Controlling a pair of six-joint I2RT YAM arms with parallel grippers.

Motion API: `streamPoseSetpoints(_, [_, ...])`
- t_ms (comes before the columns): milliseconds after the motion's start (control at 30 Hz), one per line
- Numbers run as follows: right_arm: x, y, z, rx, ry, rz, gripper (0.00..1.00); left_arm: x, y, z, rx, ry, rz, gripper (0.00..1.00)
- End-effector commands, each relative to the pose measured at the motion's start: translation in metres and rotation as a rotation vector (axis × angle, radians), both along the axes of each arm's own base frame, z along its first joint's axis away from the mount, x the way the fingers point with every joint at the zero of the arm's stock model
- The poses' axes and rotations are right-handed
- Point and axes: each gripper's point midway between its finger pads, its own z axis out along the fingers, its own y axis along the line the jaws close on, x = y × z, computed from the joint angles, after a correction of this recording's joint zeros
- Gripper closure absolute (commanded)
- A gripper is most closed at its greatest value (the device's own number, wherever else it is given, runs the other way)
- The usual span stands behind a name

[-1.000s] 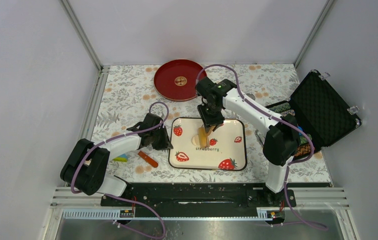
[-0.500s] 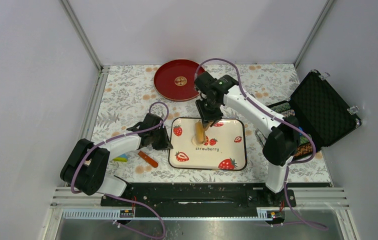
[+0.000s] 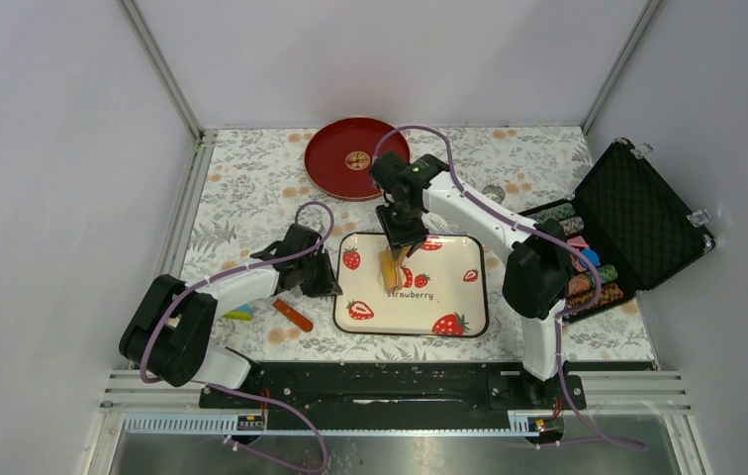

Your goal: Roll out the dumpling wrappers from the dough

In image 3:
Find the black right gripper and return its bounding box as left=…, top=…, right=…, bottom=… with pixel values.
left=376, top=200, right=429, bottom=260

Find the wooden dough roller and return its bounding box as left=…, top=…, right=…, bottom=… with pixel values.
left=378, top=246, right=409, bottom=292

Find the strawberry pattern rectangular tray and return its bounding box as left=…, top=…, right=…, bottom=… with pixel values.
left=333, top=233, right=489, bottom=338

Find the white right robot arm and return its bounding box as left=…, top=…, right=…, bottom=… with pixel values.
left=369, top=152, right=574, bottom=408

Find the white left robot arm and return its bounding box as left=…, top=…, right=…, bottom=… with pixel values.
left=119, top=224, right=341, bottom=407

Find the floral table mat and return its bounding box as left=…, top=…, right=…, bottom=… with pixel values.
left=181, top=126, right=655, bottom=362

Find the colourful toy block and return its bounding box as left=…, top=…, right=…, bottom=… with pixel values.
left=223, top=305, right=253, bottom=322

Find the round red tray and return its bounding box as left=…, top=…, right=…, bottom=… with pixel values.
left=304, top=117, right=410, bottom=201

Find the black open chip case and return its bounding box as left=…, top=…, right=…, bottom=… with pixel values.
left=524, top=139, right=716, bottom=324

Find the metal scraper orange handle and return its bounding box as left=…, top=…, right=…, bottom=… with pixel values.
left=272, top=299, right=314, bottom=333

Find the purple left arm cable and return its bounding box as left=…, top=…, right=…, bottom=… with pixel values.
left=139, top=200, right=336, bottom=475

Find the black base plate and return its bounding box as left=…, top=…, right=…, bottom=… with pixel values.
left=198, top=358, right=589, bottom=434

